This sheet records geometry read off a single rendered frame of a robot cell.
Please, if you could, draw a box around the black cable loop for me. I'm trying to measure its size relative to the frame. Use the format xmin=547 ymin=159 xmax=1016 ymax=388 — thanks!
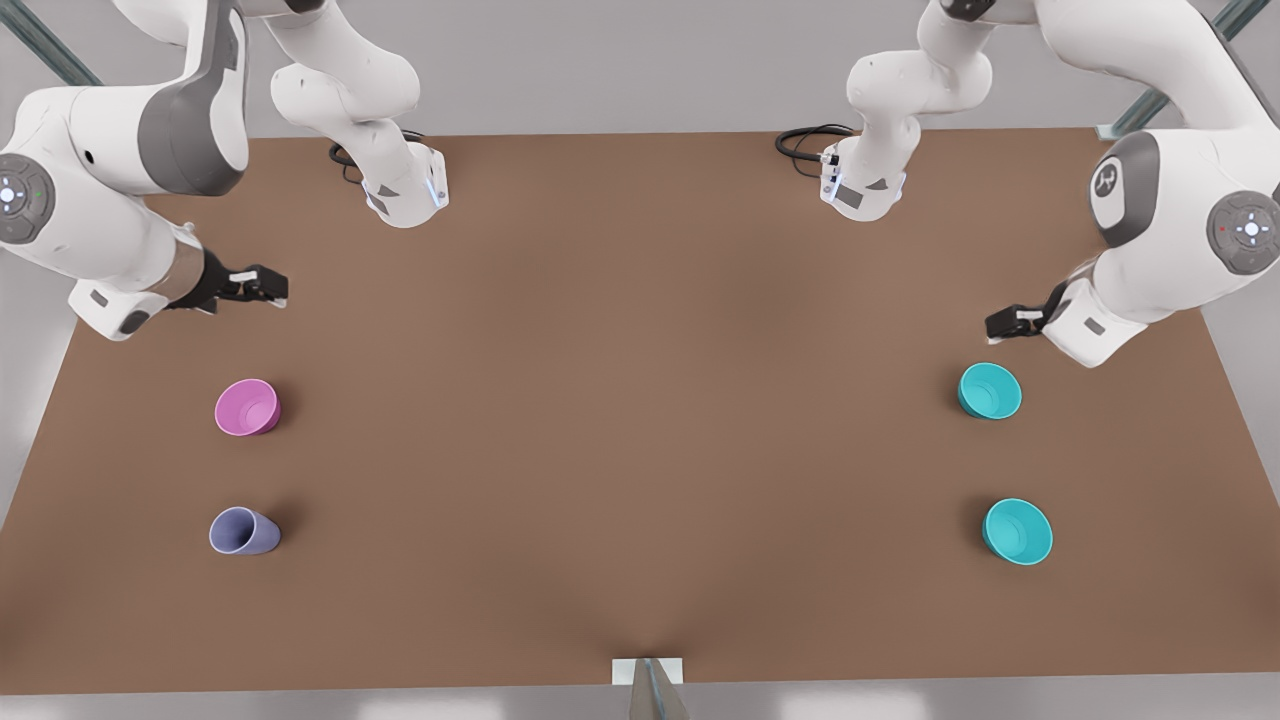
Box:
xmin=329 ymin=130 xmax=426 ymax=185
xmin=775 ymin=124 xmax=857 ymax=181

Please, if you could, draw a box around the lavender blue cup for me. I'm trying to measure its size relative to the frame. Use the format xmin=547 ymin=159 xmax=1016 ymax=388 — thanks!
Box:
xmin=209 ymin=507 xmax=283 ymax=557

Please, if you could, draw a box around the silver frame post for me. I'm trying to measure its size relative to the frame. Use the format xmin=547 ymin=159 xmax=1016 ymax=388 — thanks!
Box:
xmin=612 ymin=657 xmax=691 ymax=720
xmin=0 ymin=0 xmax=103 ymax=88
xmin=1097 ymin=0 xmax=1273 ymax=141

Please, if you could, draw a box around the teal bowl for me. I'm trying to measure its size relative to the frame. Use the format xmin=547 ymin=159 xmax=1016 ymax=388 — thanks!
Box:
xmin=957 ymin=362 xmax=1023 ymax=421
xmin=982 ymin=498 xmax=1054 ymax=567

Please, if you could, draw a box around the pink bowl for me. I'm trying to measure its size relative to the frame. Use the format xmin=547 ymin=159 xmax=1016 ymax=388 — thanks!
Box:
xmin=215 ymin=379 xmax=282 ymax=438

